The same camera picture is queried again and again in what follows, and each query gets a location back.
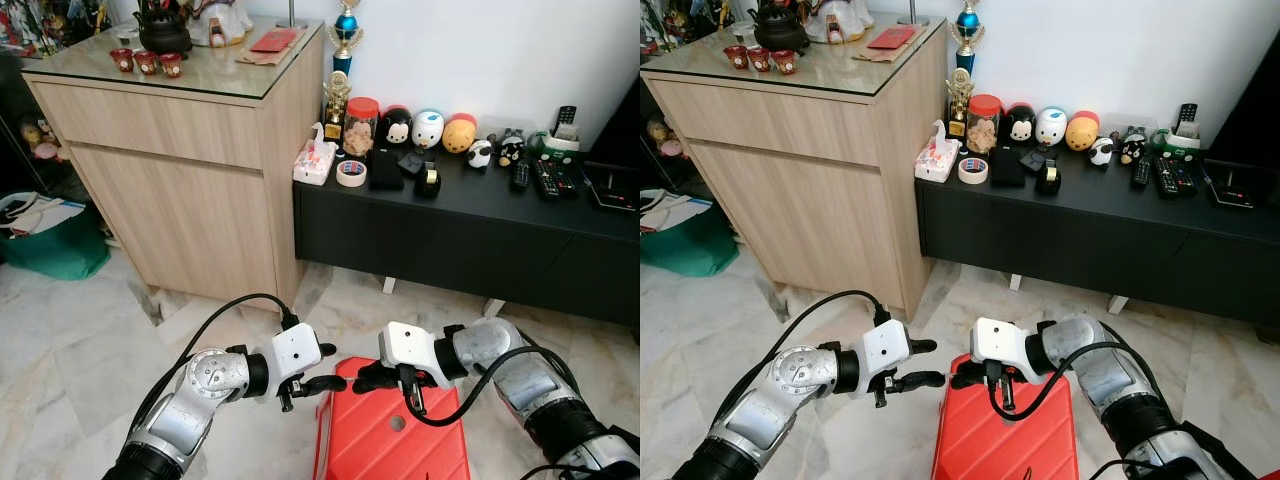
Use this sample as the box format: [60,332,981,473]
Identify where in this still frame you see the yellow round plush toy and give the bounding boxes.
[1064,109,1102,152]
[441,112,479,155]

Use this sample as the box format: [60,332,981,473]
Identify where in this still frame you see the small gold trophy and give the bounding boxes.
[321,70,352,141]
[944,66,975,138]

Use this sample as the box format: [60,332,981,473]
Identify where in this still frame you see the pink toy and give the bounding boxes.
[25,118,63,163]
[648,115,691,161]

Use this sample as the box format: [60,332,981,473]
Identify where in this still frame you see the black teapot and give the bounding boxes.
[750,3,812,53]
[133,5,194,58]

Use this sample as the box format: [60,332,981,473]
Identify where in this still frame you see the wide black remote control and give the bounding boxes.
[530,157,581,202]
[1153,155,1199,198]

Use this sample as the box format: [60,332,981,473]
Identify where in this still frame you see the green white remote holder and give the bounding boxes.
[1161,120,1205,159]
[538,122,582,163]

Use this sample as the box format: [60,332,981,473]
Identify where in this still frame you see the white ceramic figurine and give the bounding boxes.
[188,0,254,47]
[808,0,874,44]

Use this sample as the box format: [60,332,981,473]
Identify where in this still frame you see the black low console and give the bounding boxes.
[915,135,1280,326]
[293,135,641,328]

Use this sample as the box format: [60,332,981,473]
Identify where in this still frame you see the dark display shelf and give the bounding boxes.
[640,0,701,201]
[0,0,136,206]

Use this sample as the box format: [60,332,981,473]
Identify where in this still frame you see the black wallet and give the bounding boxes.
[989,148,1027,189]
[367,150,405,192]

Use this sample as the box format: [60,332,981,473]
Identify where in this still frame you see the red lid cookie jar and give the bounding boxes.
[342,96,382,159]
[965,94,1005,156]

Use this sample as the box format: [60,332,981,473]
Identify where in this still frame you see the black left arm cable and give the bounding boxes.
[712,290,891,446]
[128,292,303,446]

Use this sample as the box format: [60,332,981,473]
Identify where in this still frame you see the green shopping bag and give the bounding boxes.
[0,192,112,282]
[640,190,740,280]

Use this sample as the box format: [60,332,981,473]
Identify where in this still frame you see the black mouse plush toy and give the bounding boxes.
[1003,102,1039,147]
[378,104,414,151]

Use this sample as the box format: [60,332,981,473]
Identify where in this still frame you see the black flat box device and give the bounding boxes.
[582,162,641,214]
[1204,158,1260,210]

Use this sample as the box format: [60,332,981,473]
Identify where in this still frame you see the blue gold trophy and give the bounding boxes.
[953,0,988,63]
[329,0,365,78]

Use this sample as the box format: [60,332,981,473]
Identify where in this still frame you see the light wooden cabinet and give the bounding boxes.
[640,15,949,321]
[22,15,328,313]

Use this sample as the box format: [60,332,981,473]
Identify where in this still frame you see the red envelope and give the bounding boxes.
[865,26,919,51]
[248,28,301,54]

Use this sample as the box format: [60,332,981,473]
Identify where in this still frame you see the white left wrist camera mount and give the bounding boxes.
[858,319,913,379]
[268,324,324,381]

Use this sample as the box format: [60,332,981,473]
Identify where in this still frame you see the black television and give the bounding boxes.
[1203,28,1280,173]

